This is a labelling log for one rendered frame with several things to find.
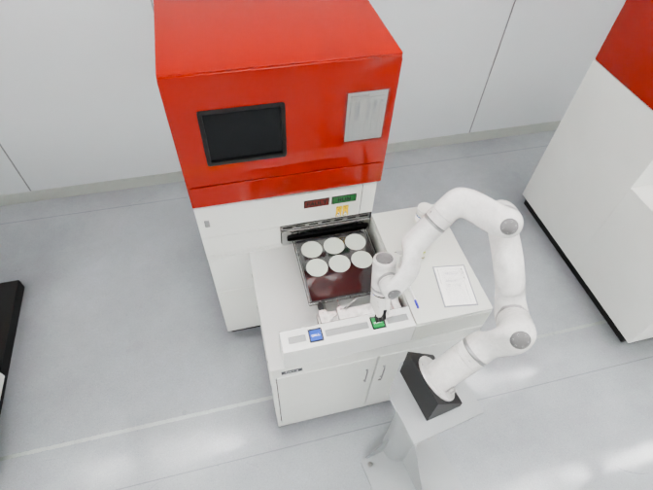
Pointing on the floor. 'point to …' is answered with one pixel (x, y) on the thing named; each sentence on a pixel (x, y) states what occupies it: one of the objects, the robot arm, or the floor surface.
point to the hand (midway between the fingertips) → (379, 317)
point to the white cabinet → (347, 378)
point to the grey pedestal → (416, 443)
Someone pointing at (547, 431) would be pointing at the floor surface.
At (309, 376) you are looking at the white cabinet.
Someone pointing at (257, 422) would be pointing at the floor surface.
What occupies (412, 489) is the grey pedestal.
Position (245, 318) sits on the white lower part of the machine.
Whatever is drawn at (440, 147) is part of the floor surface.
